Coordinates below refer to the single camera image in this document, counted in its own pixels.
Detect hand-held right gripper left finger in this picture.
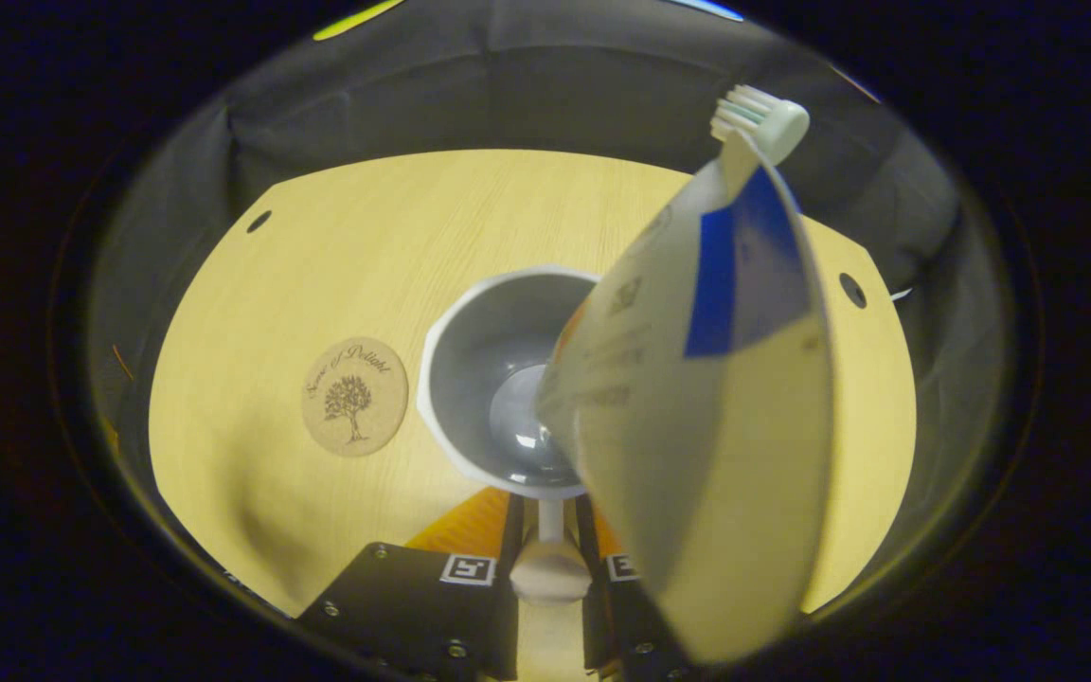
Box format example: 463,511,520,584
295,486,524,682

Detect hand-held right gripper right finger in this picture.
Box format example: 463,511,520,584
576,493,698,682

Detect white toothpaste tube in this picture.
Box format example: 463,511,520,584
536,133,835,666

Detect white cup with wooden handle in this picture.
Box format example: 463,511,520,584
416,267,603,607

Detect round wooden coaster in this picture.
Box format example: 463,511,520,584
301,336,410,458

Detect white toothbrush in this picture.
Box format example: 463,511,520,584
711,83,811,168

